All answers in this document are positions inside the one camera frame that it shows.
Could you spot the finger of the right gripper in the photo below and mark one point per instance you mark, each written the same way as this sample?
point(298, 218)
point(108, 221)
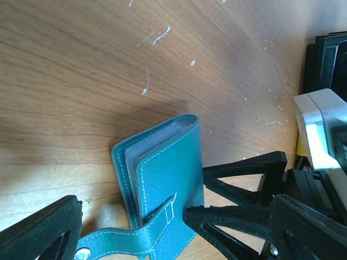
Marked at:
point(252, 220)

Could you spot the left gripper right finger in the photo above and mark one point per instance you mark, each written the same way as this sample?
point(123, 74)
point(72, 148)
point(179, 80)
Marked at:
point(300, 232)

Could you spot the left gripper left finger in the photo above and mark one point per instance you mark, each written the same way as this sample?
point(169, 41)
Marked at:
point(50, 233)

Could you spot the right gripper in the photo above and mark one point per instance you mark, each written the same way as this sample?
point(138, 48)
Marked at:
point(313, 189)

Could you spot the teal card holder wallet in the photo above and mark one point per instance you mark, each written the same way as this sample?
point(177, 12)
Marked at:
point(159, 172)

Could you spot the yellow card bin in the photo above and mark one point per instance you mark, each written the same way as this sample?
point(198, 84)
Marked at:
point(300, 150)

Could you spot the black card bin left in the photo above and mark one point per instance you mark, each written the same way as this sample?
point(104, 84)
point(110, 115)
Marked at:
point(325, 64)

